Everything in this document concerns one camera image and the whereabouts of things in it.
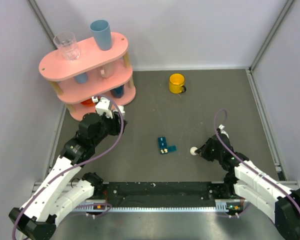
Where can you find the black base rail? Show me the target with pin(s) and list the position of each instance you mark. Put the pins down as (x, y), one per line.
(165, 194)

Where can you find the small light blue cup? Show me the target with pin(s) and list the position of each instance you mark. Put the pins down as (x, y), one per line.
(81, 78)

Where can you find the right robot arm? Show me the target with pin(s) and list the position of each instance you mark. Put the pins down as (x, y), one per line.
(280, 203)

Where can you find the pink three-tier wooden shelf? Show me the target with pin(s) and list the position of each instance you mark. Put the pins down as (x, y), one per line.
(60, 72)

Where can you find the dark blue faceted cup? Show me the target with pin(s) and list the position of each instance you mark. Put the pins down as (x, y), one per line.
(118, 92)

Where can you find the clear drinking glass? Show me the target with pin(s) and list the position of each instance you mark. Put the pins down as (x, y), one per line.
(67, 44)

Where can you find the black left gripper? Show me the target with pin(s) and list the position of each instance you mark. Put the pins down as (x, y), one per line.
(116, 127)

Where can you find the teal pill organizer box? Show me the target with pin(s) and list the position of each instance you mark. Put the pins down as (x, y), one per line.
(162, 144)

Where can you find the yellow mug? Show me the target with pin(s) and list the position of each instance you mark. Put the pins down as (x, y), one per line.
(177, 83)

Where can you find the light blue plastic tumbler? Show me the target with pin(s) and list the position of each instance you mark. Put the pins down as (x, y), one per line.
(101, 32)

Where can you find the white pill bottle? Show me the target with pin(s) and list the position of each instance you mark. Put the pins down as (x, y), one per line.
(121, 109)

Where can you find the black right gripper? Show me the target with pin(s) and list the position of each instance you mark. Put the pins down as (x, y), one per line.
(203, 150)

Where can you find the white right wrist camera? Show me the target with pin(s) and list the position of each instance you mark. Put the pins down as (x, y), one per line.
(221, 130)

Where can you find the orange plastic bowl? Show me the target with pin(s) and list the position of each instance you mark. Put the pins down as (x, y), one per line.
(88, 103)

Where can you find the white bottle cap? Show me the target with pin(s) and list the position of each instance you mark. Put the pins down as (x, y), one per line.
(193, 150)

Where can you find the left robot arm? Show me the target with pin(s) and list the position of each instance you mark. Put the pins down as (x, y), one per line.
(40, 216)

